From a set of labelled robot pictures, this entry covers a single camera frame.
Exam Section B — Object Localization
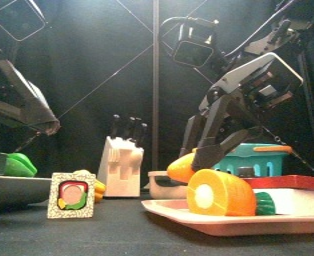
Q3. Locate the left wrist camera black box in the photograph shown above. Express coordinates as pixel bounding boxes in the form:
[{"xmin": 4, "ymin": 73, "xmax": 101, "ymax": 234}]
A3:
[{"xmin": 0, "ymin": 0, "xmax": 50, "ymax": 43}]

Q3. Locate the beige toy pot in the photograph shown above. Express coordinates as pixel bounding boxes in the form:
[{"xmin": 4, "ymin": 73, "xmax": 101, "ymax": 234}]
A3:
[{"xmin": 147, "ymin": 170, "xmax": 191, "ymax": 200}]

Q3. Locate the orange toy carrot top piece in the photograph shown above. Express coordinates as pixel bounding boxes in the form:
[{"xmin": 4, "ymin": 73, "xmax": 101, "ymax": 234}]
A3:
[{"xmin": 186, "ymin": 168, "xmax": 277, "ymax": 217}]

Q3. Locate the grey metal frame pole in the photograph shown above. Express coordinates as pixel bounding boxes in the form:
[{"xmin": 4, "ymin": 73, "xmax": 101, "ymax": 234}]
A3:
[{"xmin": 151, "ymin": 0, "xmax": 162, "ymax": 172}]

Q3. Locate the toy sushi roll piece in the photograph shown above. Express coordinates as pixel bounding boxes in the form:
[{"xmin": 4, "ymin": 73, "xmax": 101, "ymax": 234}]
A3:
[{"xmin": 47, "ymin": 171, "xmax": 98, "ymax": 220}]

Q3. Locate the green toy vegetable piece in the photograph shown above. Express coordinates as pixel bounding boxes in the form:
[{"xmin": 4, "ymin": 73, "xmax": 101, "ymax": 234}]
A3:
[{"xmin": 3, "ymin": 152, "xmax": 39, "ymax": 178}]

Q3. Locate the orange toy carrot bottom piece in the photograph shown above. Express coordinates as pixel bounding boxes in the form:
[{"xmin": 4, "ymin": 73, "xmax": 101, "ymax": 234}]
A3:
[{"xmin": 166, "ymin": 151, "xmax": 198, "ymax": 184}]

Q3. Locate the white toy knife block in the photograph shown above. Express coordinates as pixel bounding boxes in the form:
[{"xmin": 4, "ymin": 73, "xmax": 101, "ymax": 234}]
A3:
[{"xmin": 97, "ymin": 135, "xmax": 146, "ymax": 198}]

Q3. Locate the red and white toy block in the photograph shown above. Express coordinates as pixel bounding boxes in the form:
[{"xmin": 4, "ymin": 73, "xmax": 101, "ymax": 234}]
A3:
[{"xmin": 242, "ymin": 174, "xmax": 314, "ymax": 217}]

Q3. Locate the black toy knife handle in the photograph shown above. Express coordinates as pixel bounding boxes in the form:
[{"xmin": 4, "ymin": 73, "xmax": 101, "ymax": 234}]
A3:
[
  {"xmin": 135, "ymin": 121, "xmax": 150, "ymax": 148},
  {"xmin": 123, "ymin": 116, "xmax": 138, "ymax": 141},
  {"xmin": 110, "ymin": 114, "xmax": 122, "ymax": 140}
]

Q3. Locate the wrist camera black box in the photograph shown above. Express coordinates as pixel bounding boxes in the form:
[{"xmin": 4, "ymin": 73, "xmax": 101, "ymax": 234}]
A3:
[
  {"xmin": 159, "ymin": 16, "xmax": 230, "ymax": 73},
  {"xmin": 0, "ymin": 0, "xmax": 50, "ymax": 43}
]

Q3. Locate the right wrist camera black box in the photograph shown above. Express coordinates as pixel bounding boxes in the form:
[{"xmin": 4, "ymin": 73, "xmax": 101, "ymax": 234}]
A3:
[{"xmin": 159, "ymin": 16, "xmax": 230, "ymax": 73}]

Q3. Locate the orange toy carrot piece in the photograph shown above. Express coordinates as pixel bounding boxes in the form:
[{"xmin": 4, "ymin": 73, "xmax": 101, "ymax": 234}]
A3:
[
  {"xmin": 186, "ymin": 168, "xmax": 277, "ymax": 217},
  {"xmin": 166, "ymin": 151, "xmax": 198, "ymax": 184}
]

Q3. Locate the teal toy basket orange handle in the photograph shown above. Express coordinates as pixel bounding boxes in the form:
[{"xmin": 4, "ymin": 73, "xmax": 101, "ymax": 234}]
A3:
[{"xmin": 211, "ymin": 143, "xmax": 296, "ymax": 178}]

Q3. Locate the pink plastic tray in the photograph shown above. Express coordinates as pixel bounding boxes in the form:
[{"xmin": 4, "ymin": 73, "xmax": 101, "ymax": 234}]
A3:
[{"xmin": 141, "ymin": 198, "xmax": 314, "ymax": 238}]

